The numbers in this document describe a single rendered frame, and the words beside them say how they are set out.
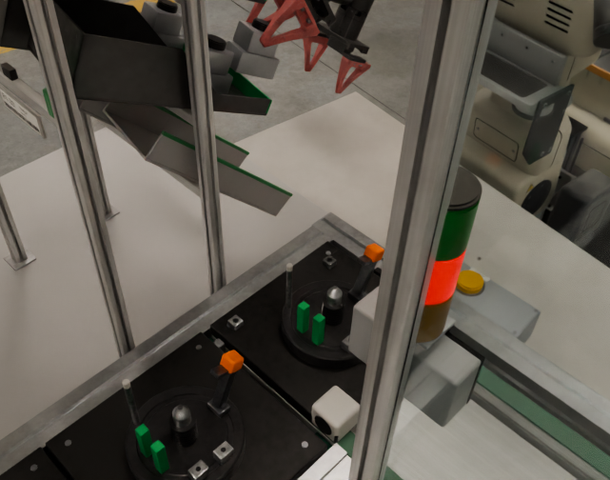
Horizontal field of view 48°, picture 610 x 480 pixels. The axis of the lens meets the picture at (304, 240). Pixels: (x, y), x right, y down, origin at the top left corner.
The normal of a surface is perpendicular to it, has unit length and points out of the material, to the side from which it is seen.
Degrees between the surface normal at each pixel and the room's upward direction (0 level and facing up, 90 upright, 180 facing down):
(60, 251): 0
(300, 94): 0
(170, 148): 90
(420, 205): 90
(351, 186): 0
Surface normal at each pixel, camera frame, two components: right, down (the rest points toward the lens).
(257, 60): 0.52, 0.56
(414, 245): -0.70, 0.49
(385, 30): 0.03, -0.71
